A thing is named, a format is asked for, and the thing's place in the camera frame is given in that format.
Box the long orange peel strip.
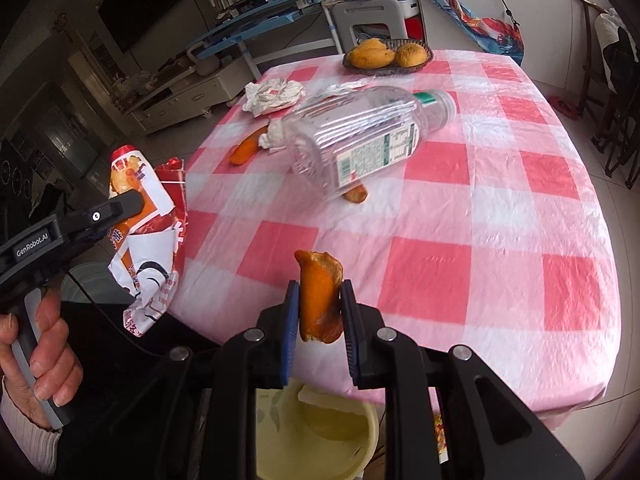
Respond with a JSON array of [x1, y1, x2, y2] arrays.
[[230, 127, 268, 166]]

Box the person's left forearm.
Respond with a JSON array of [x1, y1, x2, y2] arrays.
[[0, 375, 64, 480]]

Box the person's left hand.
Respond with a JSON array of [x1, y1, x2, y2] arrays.
[[0, 287, 84, 407]]

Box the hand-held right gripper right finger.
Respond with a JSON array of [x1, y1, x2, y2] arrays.
[[339, 280, 586, 480]]

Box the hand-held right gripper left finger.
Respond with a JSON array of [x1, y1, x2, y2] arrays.
[[150, 280, 303, 480]]

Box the grey round bin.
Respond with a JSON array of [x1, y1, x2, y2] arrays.
[[60, 260, 136, 306]]

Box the small yellow mango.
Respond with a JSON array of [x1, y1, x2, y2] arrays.
[[395, 42, 430, 68]]

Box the dark wicker basket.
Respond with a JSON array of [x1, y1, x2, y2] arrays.
[[342, 37, 435, 77]]

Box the white wall cabinets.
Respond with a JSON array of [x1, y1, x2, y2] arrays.
[[415, 0, 601, 86]]

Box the red white snack packet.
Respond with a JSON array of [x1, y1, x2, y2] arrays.
[[107, 145, 188, 341]]

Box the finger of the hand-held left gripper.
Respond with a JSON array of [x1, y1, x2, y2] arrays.
[[55, 191, 146, 241]]

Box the black and white cloth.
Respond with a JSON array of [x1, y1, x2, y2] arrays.
[[595, 7, 640, 96]]

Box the pink kettlebell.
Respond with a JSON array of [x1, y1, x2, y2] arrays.
[[187, 45, 221, 77]]

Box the blue study desk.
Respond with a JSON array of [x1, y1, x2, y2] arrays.
[[185, 0, 346, 81]]

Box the black television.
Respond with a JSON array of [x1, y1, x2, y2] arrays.
[[96, 0, 191, 53]]

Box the pink checked tablecloth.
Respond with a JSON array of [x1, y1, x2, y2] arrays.
[[167, 49, 623, 428]]

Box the clear plastic bottle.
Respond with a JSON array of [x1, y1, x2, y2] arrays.
[[280, 86, 457, 201]]

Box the white tissue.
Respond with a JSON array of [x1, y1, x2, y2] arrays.
[[257, 119, 288, 153]]

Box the white plastic stool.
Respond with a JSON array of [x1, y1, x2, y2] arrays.
[[330, 0, 406, 53]]

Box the crumpled plastic bags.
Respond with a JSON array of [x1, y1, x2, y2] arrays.
[[116, 69, 161, 103]]

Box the crumpled white paper wrapper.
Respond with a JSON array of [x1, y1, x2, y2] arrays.
[[242, 78, 307, 117]]

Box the curled orange peel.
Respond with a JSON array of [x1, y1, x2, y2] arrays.
[[294, 250, 346, 345]]

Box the crumpled clear plastic wrapper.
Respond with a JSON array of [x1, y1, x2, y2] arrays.
[[300, 82, 361, 111]]

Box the colourful printed bag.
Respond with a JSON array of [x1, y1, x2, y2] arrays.
[[400, 0, 526, 66]]

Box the yellow plastic bucket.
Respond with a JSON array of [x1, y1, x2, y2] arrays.
[[255, 380, 381, 480]]

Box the dark wooden chair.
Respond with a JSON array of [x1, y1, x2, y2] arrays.
[[575, 0, 640, 191]]

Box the black cable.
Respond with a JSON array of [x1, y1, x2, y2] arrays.
[[67, 270, 221, 358]]

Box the white television cabinet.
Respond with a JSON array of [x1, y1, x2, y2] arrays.
[[112, 55, 256, 136]]

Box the large yellow mango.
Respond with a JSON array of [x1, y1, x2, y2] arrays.
[[348, 38, 398, 69]]

